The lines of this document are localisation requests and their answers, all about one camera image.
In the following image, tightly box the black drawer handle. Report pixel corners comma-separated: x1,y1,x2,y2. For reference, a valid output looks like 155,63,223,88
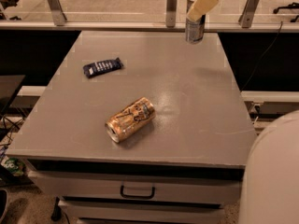
120,185,156,200

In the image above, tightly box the middle metal railing bracket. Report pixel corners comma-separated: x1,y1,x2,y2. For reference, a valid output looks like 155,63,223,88
165,0,178,28

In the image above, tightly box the metal railing bracket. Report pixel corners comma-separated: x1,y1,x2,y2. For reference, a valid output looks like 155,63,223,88
238,0,260,28
47,0,67,26
165,0,178,28

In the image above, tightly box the right metal railing bracket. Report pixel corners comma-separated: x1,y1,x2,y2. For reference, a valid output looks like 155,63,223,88
238,0,260,28

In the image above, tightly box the grey drawer cabinet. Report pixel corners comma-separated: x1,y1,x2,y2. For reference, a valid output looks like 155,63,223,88
8,32,256,224

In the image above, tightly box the gold crushed soda can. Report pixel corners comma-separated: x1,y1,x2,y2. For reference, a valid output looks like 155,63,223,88
105,97,156,143

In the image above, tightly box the black side table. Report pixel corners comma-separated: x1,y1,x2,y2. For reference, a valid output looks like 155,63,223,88
0,75,25,116

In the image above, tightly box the silver blue redbull can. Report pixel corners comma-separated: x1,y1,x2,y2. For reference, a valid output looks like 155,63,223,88
185,0,206,44

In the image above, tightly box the left metal railing bracket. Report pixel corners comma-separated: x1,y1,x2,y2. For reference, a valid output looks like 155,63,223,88
47,0,67,26

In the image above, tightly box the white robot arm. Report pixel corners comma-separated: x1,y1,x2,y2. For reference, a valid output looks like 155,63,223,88
238,111,299,224

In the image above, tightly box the dark blue snack bar wrapper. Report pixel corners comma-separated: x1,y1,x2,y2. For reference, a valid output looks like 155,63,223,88
83,58,123,78

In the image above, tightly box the green packet on floor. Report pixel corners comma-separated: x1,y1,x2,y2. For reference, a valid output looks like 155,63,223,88
1,157,25,176

